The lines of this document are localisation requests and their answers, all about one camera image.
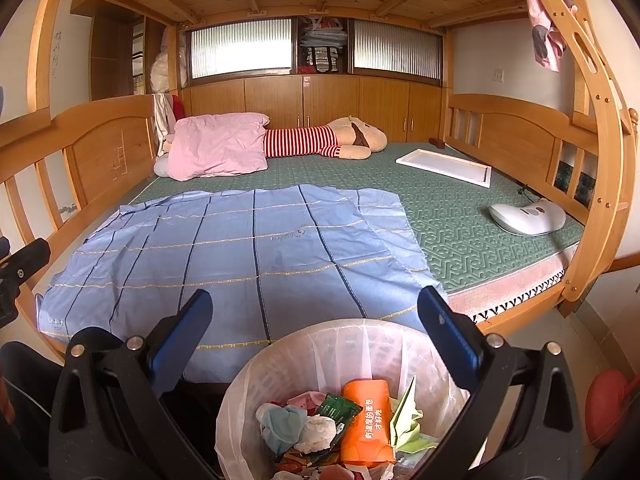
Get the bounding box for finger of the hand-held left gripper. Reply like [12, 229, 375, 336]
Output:
[0, 238, 51, 331]

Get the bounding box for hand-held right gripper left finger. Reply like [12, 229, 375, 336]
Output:
[47, 289, 223, 480]

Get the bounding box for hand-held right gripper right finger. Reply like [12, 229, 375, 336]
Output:
[417, 285, 586, 480]

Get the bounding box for green paper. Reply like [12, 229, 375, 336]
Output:
[389, 375, 441, 453]

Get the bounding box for orange packet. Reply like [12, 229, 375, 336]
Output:
[339, 379, 397, 466]

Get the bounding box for white lined trash bin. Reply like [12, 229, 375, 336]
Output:
[215, 318, 488, 480]

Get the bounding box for light blue face mask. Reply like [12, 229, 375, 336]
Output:
[256, 404, 308, 456]

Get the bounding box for dark green packet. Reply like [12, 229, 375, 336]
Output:
[314, 392, 363, 448]

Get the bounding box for pink tissue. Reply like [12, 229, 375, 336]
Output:
[287, 391, 328, 413]

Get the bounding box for white tissue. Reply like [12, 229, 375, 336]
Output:
[292, 416, 337, 453]

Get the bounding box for blue striped sheet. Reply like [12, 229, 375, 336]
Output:
[37, 184, 448, 386]

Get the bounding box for green patterned bed mat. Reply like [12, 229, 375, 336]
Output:
[127, 141, 586, 297]

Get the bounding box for white massage pillow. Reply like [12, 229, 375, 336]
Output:
[488, 198, 567, 236]

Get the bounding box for white framed board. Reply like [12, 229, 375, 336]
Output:
[395, 148, 493, 189]

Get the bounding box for red plastic stool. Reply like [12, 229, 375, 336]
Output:
[585, 369, 640, 448]

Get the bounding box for white striped cloth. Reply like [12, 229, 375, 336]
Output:
[152, 92, 173, 143]

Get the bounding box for pink pillow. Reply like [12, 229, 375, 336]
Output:
[167, 112, 271, 182]

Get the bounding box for white bagged quilts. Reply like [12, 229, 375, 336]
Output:
[150, 25, 188, 96]

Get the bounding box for red striped plush toy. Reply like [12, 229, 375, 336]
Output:
[263, 116, 388, 162]

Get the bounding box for wooden cabinet with glass doors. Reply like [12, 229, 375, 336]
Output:
[177, 12, 446, 143]

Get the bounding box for pink hanging cloth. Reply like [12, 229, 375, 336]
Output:
[525, 0, 578, 73]

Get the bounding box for bundle of plastic bags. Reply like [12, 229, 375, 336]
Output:
[299, 17, 348, 76]

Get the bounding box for wooden bunk bed frame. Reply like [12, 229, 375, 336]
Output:
[0, 0, 640, 361]

